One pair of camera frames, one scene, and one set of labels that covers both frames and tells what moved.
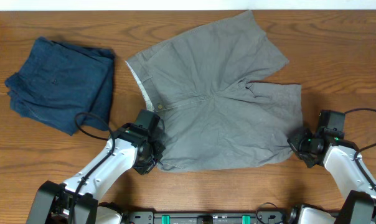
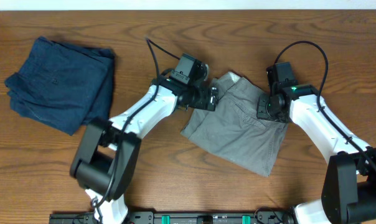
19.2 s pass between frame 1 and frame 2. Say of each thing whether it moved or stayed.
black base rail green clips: stayed
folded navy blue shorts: stayed
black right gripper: moved
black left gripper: moved
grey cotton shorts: moved
